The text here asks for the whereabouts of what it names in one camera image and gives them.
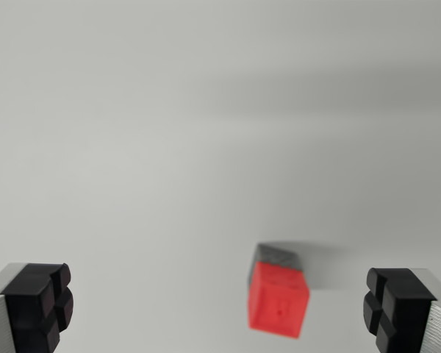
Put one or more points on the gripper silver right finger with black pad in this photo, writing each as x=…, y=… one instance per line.
x=404, y=312

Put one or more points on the red cube with studs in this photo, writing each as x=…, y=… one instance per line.
x=277, y=305

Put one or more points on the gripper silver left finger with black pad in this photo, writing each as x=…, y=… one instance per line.
x=25, y=309

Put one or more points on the grey cube with studs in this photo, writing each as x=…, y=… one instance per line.
x=275, y=253

